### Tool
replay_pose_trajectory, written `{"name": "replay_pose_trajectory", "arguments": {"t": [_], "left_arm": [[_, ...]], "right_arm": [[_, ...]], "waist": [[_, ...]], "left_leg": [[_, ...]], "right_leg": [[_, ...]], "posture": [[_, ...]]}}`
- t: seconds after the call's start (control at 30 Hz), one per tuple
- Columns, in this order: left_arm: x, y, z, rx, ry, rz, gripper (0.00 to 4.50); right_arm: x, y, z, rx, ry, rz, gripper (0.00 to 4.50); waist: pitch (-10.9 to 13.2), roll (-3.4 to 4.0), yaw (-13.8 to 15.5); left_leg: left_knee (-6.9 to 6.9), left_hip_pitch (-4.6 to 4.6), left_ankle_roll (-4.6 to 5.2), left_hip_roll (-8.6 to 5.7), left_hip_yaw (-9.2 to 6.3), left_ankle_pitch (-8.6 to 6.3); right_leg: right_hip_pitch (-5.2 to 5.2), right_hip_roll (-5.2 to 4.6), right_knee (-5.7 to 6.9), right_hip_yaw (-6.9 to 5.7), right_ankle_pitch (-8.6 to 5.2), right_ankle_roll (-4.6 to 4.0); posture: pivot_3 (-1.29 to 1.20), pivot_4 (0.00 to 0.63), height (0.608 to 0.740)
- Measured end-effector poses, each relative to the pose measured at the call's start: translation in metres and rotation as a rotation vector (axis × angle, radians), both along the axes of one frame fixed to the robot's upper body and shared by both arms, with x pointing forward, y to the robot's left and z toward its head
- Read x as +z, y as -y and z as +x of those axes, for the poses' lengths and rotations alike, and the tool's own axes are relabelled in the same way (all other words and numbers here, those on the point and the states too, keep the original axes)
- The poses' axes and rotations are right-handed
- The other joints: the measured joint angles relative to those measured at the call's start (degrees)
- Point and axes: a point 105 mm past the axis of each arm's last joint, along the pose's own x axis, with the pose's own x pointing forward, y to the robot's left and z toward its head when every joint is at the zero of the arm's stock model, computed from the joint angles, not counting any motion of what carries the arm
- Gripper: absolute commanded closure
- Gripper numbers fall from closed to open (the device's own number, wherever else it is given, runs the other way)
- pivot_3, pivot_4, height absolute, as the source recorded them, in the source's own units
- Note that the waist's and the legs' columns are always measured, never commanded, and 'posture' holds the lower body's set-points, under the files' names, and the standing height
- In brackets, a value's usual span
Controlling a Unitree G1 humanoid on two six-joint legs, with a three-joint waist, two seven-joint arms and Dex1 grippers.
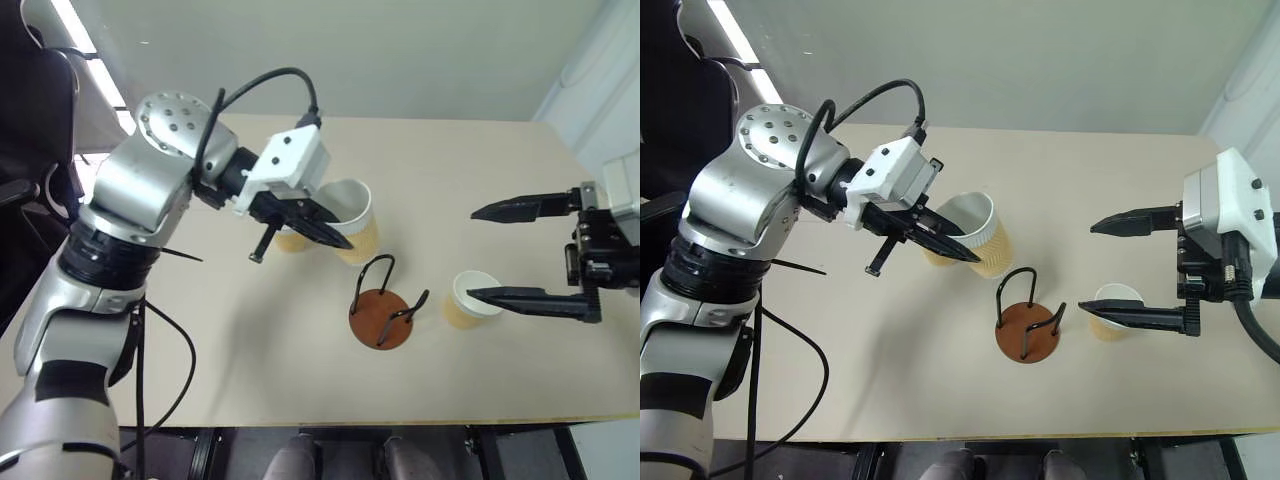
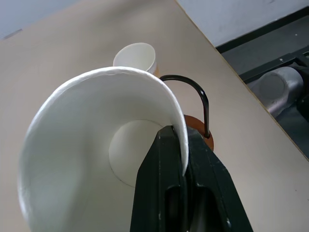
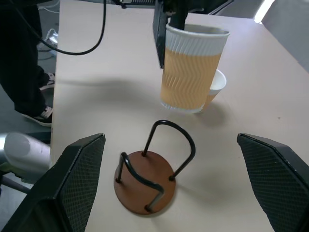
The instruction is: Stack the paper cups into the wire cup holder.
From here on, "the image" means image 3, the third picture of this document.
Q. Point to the grey metal bar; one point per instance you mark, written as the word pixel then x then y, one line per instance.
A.
pixel 14 184

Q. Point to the person's black trousered legs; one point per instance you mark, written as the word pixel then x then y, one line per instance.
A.
pixel 19 60

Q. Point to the black white sneaker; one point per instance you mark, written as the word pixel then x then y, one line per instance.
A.
pixel 41 116
pixel 48 82

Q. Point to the silver robot body part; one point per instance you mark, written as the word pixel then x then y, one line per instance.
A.
pixel 24 154

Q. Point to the large orange white paper cup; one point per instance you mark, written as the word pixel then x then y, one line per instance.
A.
pixel 190 70

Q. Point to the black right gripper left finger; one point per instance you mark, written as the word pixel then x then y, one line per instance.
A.
pixel 72 183

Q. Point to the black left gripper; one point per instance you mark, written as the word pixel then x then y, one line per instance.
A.
pixel 190 6

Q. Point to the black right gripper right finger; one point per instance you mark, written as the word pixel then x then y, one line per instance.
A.
pixel 277 178

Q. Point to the small orange white paper cup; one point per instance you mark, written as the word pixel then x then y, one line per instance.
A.
pixel 217 84

